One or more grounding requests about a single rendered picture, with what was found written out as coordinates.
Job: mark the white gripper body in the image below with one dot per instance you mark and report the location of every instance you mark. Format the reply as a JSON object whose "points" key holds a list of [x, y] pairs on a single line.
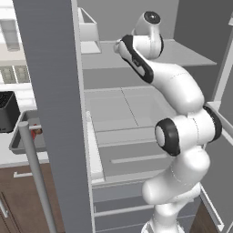
{"points": [[117, 47]]}

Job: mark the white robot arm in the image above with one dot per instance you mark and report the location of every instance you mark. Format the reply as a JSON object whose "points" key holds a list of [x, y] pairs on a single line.
{"points": [[179, 91]]}

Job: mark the red steak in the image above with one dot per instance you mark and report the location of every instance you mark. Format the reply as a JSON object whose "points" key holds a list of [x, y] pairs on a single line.
{"points": [[37, 132]]}

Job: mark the grey tupperware container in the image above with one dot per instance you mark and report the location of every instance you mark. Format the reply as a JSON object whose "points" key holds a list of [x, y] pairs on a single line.
{"points": [[22, 142]]}

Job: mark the glass fridge shelf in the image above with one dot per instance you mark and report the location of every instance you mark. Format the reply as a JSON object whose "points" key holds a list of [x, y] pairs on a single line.
{"points": [[106, 57]]}

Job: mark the grey fridge interior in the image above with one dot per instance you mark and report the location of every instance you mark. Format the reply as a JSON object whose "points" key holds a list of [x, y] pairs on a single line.
{"points": [[121, 18]]}

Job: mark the translucent crisper drawer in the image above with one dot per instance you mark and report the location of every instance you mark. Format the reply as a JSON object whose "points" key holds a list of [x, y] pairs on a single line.
{"points": [[106, 109], [145, 106]]}

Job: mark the long white door bin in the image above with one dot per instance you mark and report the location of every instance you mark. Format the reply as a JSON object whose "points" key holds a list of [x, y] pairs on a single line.
{"points": [[94, 151]]}

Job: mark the black countertop appliance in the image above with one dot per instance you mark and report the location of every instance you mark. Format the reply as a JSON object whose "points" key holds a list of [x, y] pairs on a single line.
{"points": [[7, 112]]}

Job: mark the grey freezer drawer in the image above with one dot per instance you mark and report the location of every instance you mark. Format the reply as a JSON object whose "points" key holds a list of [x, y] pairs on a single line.
{"points": [[121, 194]]}

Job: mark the brown cabinet drawer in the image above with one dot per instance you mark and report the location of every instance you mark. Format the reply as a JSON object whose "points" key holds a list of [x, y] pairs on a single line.
{"points": [[27, 194]]}

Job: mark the brown cabinet door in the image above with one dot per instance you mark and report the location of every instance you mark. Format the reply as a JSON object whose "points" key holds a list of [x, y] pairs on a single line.
{"points": [[7, 218]]}

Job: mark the white wall cabinet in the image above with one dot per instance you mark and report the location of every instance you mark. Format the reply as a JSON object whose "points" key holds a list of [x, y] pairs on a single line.
{"points": [[9, 33]]}

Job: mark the grey fridge door with rail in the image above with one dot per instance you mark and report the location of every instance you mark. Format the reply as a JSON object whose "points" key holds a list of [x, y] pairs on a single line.
{"points": [[223, 91]]}

